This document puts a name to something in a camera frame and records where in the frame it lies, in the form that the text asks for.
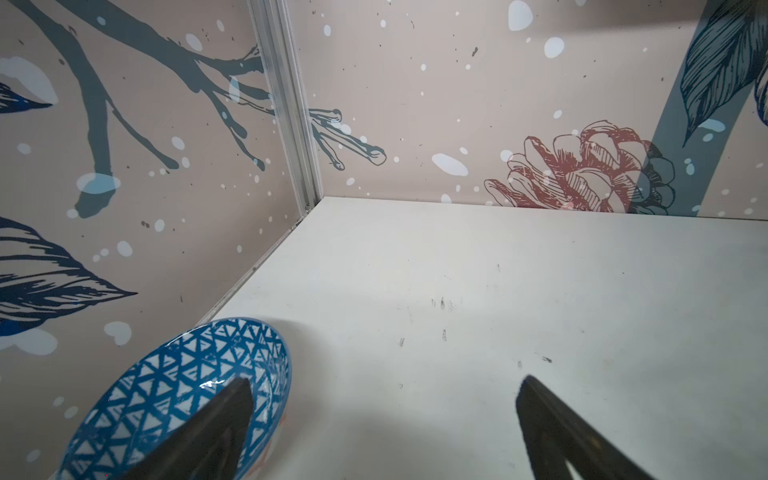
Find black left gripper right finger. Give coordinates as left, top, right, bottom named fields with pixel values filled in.
left=515, top=375, right=652, bottom=480

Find aluminium frame corner post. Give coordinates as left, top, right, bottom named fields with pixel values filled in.
left=248, top=0, right=323, bottom=216

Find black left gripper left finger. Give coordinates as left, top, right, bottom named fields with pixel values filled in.
left=122, top=378, right=254, bottom=480

